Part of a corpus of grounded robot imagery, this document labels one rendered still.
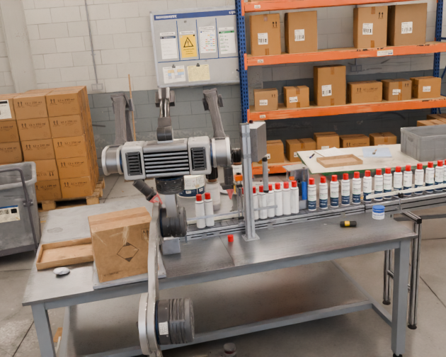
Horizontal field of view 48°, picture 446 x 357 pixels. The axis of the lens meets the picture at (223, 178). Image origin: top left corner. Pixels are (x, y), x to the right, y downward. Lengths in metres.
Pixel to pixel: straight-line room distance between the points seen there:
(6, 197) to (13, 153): 1.51
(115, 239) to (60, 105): 3.74
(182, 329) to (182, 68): 5.46
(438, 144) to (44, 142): 4.22
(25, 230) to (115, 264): 2.53
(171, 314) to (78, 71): 5.79
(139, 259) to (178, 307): 0.58
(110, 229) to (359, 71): 5.62
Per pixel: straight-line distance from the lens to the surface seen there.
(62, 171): 6.23
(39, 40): 7.60
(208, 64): 7.13
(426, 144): 4.49
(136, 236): 2.50
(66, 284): 2.67
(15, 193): 4.85
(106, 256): 2.51
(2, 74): 7.82
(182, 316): 2.02
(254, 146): 2.72
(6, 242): 5.03
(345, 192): 3.19
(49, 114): 6.11
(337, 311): 3.40
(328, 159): 4.56
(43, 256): 3.03
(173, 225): 2.34
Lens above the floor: 2.02
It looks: 17 degrees down
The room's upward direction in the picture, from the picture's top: 4 degrees counter-clockwise
